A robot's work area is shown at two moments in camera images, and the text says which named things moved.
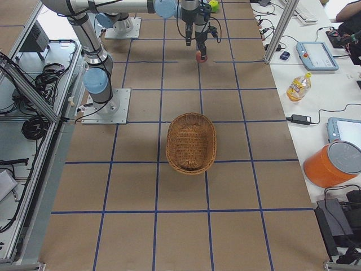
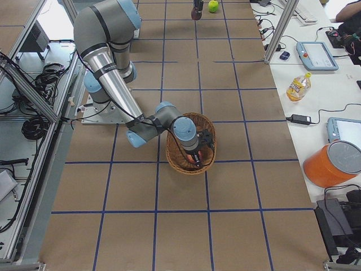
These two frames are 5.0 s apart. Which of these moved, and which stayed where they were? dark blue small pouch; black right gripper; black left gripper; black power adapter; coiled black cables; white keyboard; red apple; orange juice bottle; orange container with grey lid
Moved: red apple; black right gripper; black left gripper
Stayed: coiled black cables; white keyboard; orange juice bottle; black power adapter; orange container with grey lid; dark blue small pouch
